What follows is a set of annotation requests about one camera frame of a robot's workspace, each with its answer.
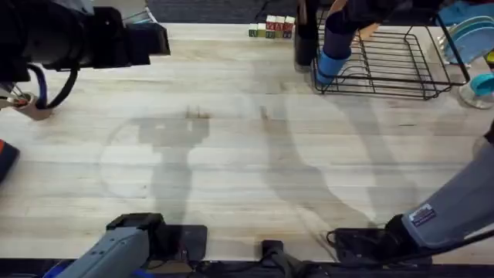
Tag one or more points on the blue cloth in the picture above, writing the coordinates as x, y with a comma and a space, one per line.
457, 11

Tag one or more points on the pale teal plate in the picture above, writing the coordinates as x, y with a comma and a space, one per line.
469, 21

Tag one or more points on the blue plate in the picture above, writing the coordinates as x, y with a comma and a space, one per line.
472, 44

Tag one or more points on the pale box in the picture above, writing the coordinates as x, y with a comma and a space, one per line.
137, 17

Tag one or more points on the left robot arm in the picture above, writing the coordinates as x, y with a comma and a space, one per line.
112, 247

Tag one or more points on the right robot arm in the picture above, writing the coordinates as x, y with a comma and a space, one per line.
451, 208

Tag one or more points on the black and red tool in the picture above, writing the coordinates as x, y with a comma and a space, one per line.
7, 158

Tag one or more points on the black rail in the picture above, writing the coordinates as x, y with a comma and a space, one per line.
231, 271

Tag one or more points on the toy blocks on green board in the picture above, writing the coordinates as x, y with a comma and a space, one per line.
275, 27

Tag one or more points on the black upright wrist plate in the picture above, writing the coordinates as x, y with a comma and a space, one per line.
108, 36

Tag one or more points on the two-tone blue cup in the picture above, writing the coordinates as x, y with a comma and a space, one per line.
335, 58

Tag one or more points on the tall black bottle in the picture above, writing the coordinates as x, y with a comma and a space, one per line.
306, 34

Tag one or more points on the black camera post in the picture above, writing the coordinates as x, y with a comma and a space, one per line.
278, 255

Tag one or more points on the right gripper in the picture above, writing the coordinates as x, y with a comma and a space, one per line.
376, 11

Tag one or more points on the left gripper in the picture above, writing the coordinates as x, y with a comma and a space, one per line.
148, 44

